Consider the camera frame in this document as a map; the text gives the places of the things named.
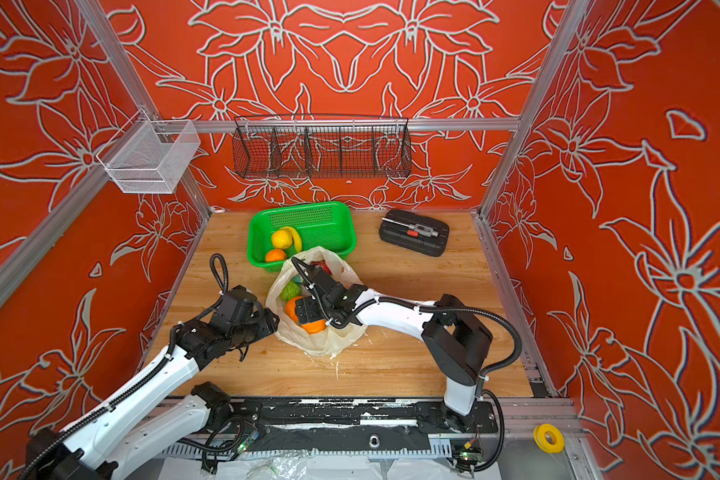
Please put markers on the yellow tape roll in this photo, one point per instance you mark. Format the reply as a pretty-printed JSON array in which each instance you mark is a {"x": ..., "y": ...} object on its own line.
[{"x": 549, "y": 438}]

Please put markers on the crumpled clear plastic scrap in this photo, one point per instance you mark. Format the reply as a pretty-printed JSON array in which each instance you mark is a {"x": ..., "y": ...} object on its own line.
[{"x": 283, "y": 468}]

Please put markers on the clear plastic wall bin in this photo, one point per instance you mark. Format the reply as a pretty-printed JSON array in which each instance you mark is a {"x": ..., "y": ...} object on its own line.
[{"x": 146, "y": 156}]

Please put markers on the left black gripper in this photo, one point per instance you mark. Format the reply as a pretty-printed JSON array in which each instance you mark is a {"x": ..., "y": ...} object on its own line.
[{"x": 268, "y": 321}]

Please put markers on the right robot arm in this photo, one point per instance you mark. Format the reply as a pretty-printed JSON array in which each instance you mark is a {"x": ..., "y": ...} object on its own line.
[{"x": 453, "y": 333}]

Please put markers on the black tool case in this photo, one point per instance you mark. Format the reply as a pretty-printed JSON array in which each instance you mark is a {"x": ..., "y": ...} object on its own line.
[{"x": 422, "y": 234}]

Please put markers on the black wire wall basket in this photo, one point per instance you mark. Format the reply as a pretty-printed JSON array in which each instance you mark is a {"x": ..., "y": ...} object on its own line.
[{"x": 330, "y": 147}]

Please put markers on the orange toy fruit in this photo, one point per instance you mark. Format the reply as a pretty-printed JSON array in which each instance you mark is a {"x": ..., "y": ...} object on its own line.
[{"x": 275, "y": 255}]

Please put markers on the green toy fruit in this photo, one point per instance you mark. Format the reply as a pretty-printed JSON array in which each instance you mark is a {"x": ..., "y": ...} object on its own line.
[{"x": 290, "y": 291}]

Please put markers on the orange toy bell pepper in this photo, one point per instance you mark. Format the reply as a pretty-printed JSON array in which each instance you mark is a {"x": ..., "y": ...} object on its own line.
[{"x": 290, "y": 309}]

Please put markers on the pink toy dragon fruit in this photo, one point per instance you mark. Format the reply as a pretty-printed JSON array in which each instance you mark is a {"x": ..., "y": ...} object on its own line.
[{"x": 322, "y": 265}]

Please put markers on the yellow toy lemon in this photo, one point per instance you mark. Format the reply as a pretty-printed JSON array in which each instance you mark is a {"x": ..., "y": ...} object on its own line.
[{"x": 282, "y": 239}]

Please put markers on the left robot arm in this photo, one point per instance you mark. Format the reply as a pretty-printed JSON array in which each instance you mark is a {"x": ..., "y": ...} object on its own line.
[{"x": 120, "y": 435}]

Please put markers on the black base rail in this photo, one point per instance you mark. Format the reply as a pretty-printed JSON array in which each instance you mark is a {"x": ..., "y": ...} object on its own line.
[{"x": 376, "y": 425}]

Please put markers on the orange toy tangerine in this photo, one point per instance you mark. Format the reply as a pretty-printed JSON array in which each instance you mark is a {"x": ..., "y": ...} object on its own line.
[{"x": 314, "y": 327}]

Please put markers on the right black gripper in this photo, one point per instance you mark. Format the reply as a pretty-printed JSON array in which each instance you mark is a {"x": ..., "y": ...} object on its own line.
[{"x": 303, "y": 311}]

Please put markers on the yellow toy banana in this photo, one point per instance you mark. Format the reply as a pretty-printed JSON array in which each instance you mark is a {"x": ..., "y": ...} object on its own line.
[{"x": 297, "y": 242}]

